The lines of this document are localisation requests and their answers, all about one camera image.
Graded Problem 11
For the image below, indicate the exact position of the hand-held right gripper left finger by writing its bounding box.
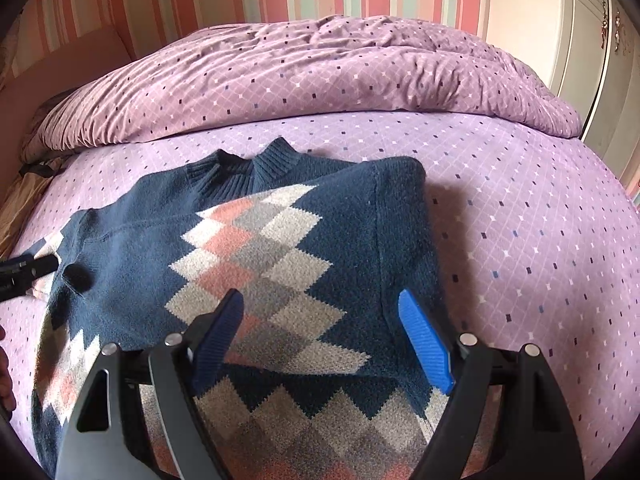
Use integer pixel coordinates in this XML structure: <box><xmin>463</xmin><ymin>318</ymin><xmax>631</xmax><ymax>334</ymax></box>
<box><xmin>54</xmin><ymin>287</ymin><xmax>246</xmax><ymax>480</ymax></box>

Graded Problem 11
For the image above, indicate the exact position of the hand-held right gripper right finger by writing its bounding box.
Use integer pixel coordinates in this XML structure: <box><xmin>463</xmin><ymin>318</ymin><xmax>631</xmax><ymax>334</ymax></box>
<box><xmin>397</xmin><ymin>289</ymin><xmax>586</xmax><ymax>480</ymax></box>

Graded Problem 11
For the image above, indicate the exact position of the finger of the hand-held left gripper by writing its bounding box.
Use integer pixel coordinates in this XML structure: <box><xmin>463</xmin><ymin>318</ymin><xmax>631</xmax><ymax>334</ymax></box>
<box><xmin>62</xmin><ymin>262</ymin><xmax>92</xmax><ymax>292</ymax></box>
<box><xmin>0</xmin><ymin>254</ymin><xmax>60</xmax><ymax>302</ymax></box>

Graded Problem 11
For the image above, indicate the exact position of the navy argyle knit sweater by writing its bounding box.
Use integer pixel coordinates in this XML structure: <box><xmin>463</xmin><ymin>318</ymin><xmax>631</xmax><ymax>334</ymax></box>
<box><xmin>31</xmin><ymin>136</ymin><xmax>496</xmax><ymax>480</ymax></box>

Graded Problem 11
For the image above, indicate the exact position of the person's left hand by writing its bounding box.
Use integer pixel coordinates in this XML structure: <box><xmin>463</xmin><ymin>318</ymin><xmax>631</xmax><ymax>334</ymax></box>
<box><xmin>0</xmin><ymin>325</ymin><xmax>17</xmax><ymax>413</ymax></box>

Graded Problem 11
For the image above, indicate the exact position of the brown cloth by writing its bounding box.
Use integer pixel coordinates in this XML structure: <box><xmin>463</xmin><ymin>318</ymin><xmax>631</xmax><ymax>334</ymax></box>
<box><xmin>0</xmin><ymin>157</ymin><xmax>57</xmax><ymax>256</ymax></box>

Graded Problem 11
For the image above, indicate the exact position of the purple dotted bed sheet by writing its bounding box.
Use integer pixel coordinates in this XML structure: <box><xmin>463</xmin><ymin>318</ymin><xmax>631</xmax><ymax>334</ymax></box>
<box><xmin>0</xmin><ymin>109</ymin><xmax>640</xmax><ymax>480</ymax></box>

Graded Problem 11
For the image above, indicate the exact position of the purple dotted duvet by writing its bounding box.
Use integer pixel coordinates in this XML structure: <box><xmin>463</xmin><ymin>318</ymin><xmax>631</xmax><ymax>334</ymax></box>
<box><xmin>20</xmin><ymin>14</ymin><xmax>584</xmax><ymax>163</ymax></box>

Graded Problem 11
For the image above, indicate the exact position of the white wardrobe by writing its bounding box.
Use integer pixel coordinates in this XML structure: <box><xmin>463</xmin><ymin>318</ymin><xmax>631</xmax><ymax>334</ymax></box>
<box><xmin>547</xmin><ymin>0</ymin><xmax>640</xmax><ymax>201</ymax></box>

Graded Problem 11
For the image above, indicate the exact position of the black strap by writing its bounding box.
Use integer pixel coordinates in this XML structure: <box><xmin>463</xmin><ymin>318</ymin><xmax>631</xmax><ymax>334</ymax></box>
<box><xmin>20</xmin><ymin>161</ymin><xmax>65</xmax><ymax>179</ymax></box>

